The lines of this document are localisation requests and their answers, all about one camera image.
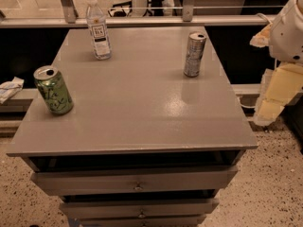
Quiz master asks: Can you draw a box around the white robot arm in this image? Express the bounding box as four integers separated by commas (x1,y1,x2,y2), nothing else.
250,0,303,127

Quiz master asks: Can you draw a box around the silver redbull can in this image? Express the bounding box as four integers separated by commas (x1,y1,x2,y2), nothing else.
184,31,206,78

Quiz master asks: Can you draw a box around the green soda can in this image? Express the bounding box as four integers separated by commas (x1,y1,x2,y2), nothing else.
33,65,74,114

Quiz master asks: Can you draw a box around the top grey drawer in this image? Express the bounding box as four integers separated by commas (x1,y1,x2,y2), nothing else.
31,166,238,196

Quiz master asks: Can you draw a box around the grey drawer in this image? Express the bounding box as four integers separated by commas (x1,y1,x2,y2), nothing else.
31,166,238,196
60,199,219,219
78,216,205,227

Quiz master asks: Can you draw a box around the grey drawer cabinet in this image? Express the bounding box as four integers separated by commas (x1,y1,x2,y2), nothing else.
6,26,259,227

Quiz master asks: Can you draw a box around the black office chair base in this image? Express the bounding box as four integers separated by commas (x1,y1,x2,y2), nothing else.
108,0,171,17

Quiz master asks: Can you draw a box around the middle grey drawer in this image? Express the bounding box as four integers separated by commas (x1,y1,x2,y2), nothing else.
60,199,219,219

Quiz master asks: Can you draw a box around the bottom grey drawer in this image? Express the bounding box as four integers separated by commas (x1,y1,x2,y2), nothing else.
78,216,205,227

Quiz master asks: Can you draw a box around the clear plastic water bottle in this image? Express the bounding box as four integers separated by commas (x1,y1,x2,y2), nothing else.
86,0,112,60

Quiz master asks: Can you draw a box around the crumpled white packet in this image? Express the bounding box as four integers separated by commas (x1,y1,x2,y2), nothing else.
0,77,24,104

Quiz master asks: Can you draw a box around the metal railing frame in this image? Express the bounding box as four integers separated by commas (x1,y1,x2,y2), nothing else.
0,0,276,28

